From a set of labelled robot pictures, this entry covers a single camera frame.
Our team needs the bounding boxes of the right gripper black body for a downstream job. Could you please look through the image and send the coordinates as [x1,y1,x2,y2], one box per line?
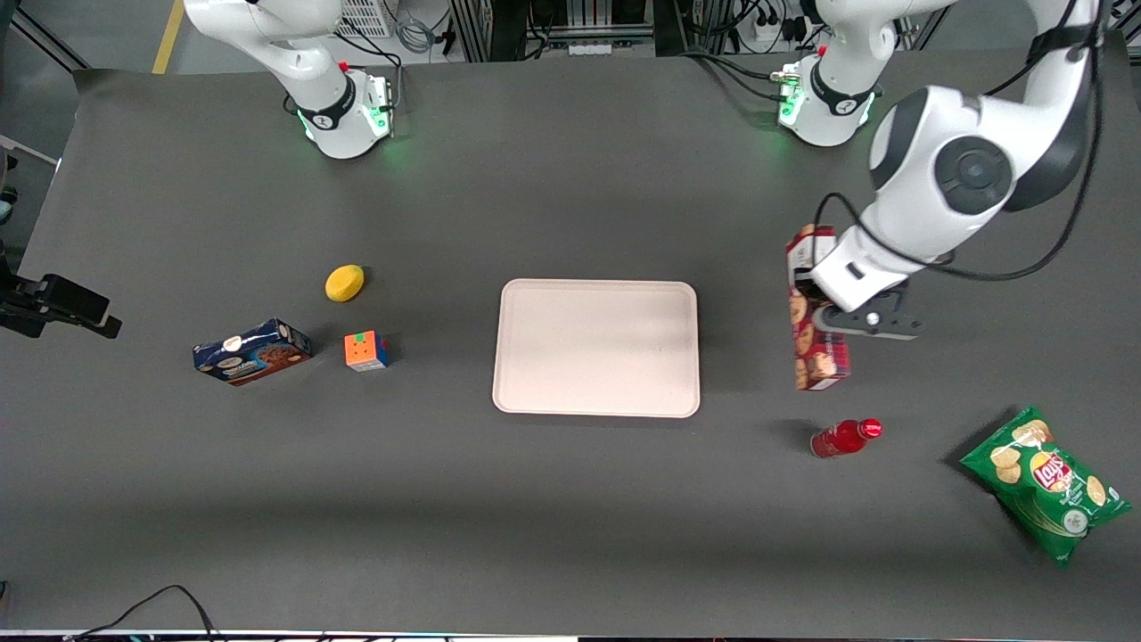
[0,276,45,339]

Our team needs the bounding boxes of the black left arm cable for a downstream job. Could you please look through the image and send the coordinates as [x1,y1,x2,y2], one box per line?
[809,0,1112,283]

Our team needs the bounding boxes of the yellow lemon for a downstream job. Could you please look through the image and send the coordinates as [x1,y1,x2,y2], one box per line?
[324,264,366,304]

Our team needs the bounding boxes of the white power strip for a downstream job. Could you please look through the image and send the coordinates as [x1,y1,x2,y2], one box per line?
[751,16,810,47]

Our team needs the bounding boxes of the black right base cable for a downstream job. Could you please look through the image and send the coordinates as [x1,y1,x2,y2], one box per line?
[335,27,404,115]

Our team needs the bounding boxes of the white perforated basket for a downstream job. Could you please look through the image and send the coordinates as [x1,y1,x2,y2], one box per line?
[335,0,395,39]

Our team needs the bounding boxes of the red cookie box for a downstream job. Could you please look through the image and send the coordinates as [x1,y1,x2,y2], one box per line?
[785,224,853,393]

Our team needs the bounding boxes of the red drink bottle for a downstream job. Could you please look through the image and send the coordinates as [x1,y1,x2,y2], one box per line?
[809,417,884,460]

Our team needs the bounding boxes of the grey coiled cable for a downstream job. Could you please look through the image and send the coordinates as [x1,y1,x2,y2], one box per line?
[394,0,439,54]

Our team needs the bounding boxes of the aluminium frame post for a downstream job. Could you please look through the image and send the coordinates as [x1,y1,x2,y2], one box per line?
[448,0,493,63]

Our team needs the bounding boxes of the green chips bag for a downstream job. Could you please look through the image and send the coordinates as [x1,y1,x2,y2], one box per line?
[959,406,1134,570]

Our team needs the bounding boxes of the thin black cable loop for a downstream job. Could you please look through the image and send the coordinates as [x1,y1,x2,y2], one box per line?
[64,584,220,642]

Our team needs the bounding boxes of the black left base cables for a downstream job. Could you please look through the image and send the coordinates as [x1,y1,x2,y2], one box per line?
[679,49,789,103]

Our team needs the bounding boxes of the colourful puzzle cube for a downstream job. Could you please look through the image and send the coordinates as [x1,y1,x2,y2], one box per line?
[343,330,392,373]

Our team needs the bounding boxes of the blue cookie box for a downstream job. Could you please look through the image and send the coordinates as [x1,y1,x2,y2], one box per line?
[192,318,315,387]

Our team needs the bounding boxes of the dark grey table cover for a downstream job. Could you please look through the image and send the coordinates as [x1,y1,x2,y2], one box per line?
[0,31,1141,639]

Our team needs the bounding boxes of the pale pink plastic tray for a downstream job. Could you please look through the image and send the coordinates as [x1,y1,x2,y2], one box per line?
[492,278,702,419]

